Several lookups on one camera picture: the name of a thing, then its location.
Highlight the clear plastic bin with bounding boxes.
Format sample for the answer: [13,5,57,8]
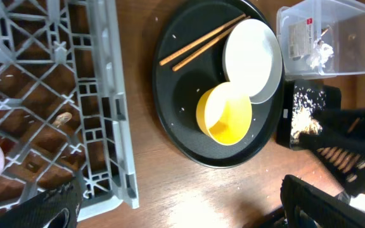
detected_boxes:
[276,0,365,80]

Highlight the round black tray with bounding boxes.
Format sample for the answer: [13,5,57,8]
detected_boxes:
[152,0,284,168]

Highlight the food scraps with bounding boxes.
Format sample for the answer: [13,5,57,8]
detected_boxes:
[290,87,326,144]

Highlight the grey dishwasher rack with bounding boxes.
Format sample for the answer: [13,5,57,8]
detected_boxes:
[0,0,139,220]

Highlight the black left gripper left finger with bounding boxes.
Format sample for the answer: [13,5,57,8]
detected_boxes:
[0,178,82,228]

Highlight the yellow bowl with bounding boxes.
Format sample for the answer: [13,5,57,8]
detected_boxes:
[195,82,252,146]

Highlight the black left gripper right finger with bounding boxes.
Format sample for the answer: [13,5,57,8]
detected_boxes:
[280,175,365,228]

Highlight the white upper plate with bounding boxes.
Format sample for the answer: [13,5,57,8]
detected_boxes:
[223,19,272,96]

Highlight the black rectangular bin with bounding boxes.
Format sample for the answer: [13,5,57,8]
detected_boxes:
[276,79,342,151]

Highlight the white wrapper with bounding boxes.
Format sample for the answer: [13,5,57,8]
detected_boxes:
[306,40,334,69]

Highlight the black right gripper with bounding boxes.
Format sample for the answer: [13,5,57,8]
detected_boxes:
[298,108,365,196]

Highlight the grey lower plate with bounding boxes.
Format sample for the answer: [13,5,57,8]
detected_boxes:
[249,19,283,104]

